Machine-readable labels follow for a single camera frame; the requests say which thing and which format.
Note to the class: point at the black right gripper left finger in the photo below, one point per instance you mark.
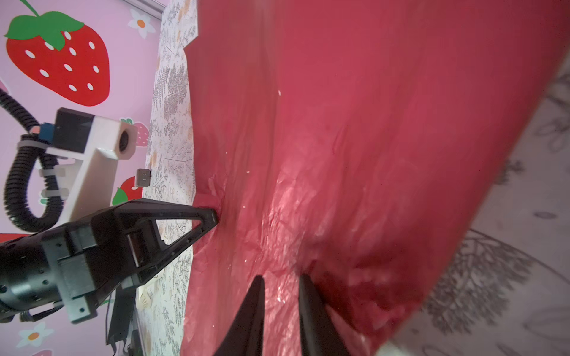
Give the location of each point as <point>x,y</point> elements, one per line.
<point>246,333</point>

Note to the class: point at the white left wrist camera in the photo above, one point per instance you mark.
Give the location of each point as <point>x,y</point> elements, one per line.
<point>95,145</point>

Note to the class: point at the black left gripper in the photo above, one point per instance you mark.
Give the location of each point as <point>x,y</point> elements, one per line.
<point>78,264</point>

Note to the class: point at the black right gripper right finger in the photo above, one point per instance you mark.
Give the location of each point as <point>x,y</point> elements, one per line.
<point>318,334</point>

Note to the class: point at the dark red wrapping paper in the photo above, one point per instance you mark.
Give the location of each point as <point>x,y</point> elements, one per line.
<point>352,141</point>

